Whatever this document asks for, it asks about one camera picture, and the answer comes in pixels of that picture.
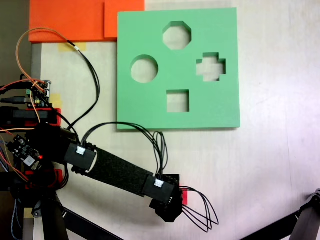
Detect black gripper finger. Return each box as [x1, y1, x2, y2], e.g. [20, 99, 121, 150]
[155, 211, 184, 224]
[162, 174, 181, 189]

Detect red cross columnar block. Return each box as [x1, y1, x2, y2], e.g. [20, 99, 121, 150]
[180, 187, 189, 206]

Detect green shape hole board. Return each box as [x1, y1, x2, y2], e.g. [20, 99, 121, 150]
[116, 7, 241, 131]

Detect thin black tripod brace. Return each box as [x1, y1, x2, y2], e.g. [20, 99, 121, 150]
[239, 212, 301, 240]
[62, 207, 125, 240]

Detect thick black tripod leg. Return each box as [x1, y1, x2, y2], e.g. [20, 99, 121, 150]
[39, 192, 70, 240]
[289, 188, 320, 240]

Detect small yellow tape piece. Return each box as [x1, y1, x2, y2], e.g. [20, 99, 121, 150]
[50, 93, 63, 109]

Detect black power converter board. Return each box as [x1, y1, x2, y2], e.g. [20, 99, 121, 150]
[6, 134, 43, 171]

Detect circuit board with green terminal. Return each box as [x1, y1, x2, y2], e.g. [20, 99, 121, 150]
[24, 79, 53, 110]

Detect small orange foam slab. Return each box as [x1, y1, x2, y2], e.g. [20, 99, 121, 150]
[103, 0, 146, 40]

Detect wide yellow tape strip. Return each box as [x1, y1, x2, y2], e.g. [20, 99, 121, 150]
[57, 42, 88, 53]

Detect large orange foam slab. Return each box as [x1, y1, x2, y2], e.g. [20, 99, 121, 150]
[28, 0, 118, 43]

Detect black gripper cable loops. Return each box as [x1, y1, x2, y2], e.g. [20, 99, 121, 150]
[179, 186, 220, 233]

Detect black forearm cable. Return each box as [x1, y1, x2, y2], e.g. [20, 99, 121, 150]
[79, 121, 169, 181]

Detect red printed base bracket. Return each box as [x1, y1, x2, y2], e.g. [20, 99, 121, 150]
[23, 168, 63, 190]
[24, 107, 63, 127]

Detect long black cable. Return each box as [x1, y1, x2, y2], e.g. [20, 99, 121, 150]
[66, 39, 101, 132]

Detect blue white braided cable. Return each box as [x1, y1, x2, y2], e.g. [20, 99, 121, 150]
[11, 198, 23, 240]

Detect black USB cable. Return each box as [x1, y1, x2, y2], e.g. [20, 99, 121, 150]
[0, 96, 32, 104]

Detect orange wire loop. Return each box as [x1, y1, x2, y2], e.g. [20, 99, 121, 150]
[15, 27, 70, 86]

